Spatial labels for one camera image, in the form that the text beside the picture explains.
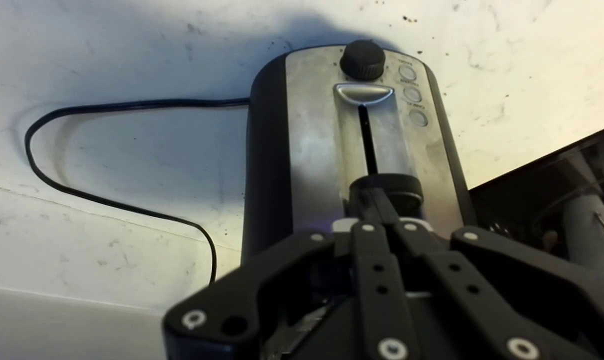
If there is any black toaster dial knob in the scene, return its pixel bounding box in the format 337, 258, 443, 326
338, 38, 391, 83

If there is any black toaster with steel face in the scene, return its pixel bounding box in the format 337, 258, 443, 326
240, 39, 479, 268

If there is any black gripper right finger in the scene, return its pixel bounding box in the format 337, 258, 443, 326
379, 188, 604, 360

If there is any black toaster power cord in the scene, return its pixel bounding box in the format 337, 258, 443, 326
22, 95, 252, 285

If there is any black toaster lever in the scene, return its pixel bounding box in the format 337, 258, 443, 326
348, 172, 426, 223

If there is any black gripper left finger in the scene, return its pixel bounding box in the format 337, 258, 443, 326
160, 188, 418, 360

